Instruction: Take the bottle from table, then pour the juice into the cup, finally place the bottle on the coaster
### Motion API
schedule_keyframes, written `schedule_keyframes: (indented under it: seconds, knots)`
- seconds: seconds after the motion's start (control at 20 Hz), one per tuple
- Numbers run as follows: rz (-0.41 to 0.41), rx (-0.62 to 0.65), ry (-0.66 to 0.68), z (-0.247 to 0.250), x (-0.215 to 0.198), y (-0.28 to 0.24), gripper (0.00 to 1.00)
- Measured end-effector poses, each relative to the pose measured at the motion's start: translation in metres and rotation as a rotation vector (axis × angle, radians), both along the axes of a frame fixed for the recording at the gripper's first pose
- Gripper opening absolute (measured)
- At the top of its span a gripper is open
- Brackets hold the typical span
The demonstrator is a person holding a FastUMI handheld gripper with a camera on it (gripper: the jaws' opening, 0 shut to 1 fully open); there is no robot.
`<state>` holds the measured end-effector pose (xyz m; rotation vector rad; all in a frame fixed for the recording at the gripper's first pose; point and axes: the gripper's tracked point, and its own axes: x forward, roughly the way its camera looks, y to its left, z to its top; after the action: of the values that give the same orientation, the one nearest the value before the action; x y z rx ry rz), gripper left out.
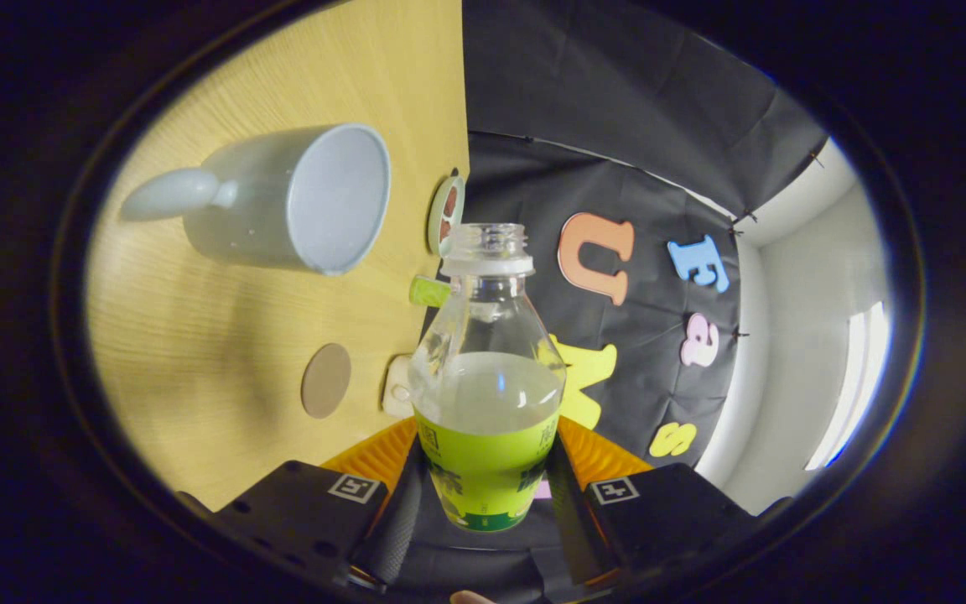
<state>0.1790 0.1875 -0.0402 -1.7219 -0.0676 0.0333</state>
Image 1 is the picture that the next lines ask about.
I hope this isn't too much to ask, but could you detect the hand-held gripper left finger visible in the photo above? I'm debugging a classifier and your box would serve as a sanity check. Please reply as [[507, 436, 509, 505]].
[[215, 417, 427, 588]]

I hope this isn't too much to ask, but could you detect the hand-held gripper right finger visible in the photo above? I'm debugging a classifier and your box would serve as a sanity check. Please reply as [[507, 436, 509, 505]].
[[546, 417, 759, 588]]

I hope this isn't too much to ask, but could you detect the green label juice bottle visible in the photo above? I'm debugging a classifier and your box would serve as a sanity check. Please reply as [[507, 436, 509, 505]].
[[408, 222, 568, 533]]

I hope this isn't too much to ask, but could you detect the round brown coaster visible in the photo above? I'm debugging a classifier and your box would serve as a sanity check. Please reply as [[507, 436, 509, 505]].
[[301, 343, 352, 419]]

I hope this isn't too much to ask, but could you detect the white cup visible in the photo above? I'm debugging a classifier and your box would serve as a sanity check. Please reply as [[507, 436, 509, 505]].
[[120, 123, 392, 277]]

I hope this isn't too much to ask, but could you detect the white capped green bottle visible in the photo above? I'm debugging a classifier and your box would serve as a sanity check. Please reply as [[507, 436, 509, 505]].
[[409, 275, 452, 308]]

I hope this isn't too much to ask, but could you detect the white toaster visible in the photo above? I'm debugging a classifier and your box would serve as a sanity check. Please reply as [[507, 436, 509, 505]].
[[382, 355, 413, 419]]

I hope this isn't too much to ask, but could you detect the wooden table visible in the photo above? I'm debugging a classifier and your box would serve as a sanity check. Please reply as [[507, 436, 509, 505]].
[[85, 0, 471, 513]]

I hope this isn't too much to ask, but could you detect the pale green plate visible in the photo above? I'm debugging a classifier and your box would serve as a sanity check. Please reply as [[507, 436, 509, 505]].
[[427, 175, 466, 257]]

